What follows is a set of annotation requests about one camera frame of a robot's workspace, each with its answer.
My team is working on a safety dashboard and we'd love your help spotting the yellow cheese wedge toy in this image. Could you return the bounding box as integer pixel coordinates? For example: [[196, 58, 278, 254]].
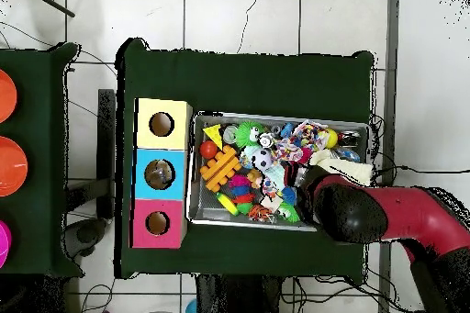
[[203, 123, 224, 150]]

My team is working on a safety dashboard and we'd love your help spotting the pink bowl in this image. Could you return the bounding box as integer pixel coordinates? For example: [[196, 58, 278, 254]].
[[0, 219, 13, 269]]

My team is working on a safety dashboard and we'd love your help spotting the wooden box with three holes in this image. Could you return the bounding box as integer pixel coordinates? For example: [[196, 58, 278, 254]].
[[130, 97, 194, 250]]

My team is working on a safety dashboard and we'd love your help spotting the orange bowl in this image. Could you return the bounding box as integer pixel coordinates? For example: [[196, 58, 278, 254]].
[[0, 136, 29, 198], [0, 69, 18, 125]]

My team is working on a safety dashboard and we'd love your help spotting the red ball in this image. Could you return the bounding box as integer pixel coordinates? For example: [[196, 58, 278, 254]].
[[199, 140, 219, 160]]

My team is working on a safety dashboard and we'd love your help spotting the green fuzzy toy with eyes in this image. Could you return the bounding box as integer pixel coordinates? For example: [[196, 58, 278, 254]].
[[234, 120, 269, 147]]

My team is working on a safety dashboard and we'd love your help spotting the side table with green cloth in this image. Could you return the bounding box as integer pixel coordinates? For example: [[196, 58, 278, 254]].
[[0, 42, 82, 279]]

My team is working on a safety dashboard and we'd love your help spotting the black and white soccer ball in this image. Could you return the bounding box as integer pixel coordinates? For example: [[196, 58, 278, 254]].
[[252, 148, 274, 171]]

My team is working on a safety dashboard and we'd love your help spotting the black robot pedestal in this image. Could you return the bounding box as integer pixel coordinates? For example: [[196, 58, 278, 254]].
[[195, 274, 286, 313]]

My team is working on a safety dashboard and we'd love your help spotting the black rod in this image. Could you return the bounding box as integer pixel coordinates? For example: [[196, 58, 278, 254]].
[[20, 0, 76, 18]]

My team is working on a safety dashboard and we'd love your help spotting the yellow ball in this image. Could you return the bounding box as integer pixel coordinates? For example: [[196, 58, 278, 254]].
[[325, 129, 340, 150]]

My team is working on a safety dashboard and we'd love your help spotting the cream waffle cloth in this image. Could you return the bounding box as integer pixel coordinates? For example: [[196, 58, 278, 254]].
[[308, 150, 375, 186]]

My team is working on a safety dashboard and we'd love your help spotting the black power cable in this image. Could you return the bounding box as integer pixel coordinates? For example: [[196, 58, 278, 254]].
[[370, 164, 470, 184]]

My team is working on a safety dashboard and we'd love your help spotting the orange striped tiger toy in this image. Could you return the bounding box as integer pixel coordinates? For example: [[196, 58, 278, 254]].
[[247, 203, 274, 224]]

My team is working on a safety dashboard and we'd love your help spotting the orange plastic building block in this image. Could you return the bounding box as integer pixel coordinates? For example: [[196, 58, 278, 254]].
[[199, 144, 242, 194]]

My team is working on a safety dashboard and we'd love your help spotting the wire mesh bin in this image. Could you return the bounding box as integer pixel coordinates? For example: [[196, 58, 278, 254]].
[[186, 112, 371, 235]]

